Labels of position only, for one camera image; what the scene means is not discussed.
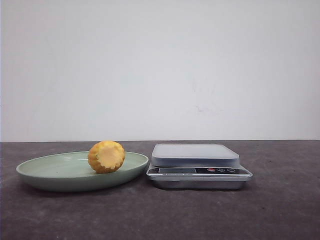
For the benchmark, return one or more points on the green oval plate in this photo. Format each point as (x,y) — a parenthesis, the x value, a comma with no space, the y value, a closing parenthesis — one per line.
(71,172)

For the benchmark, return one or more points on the yellow corn cob piece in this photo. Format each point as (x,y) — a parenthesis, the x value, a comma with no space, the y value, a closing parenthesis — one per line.
(106,156)

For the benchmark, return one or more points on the silver digital kitchen scale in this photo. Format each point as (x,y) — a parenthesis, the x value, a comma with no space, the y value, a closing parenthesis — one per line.
(196,166)

